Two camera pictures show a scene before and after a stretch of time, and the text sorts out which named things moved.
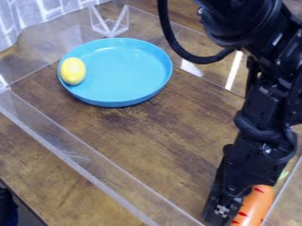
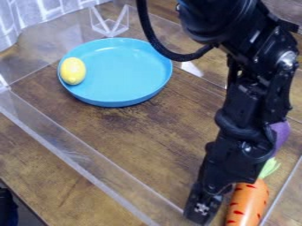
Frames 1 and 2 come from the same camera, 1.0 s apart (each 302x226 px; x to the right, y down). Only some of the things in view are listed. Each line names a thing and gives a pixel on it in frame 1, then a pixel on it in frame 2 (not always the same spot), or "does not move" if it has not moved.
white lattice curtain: [18, 13] does not move
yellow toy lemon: [72, 71] does not move
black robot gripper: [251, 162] to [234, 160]
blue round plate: [126, 71] does not move
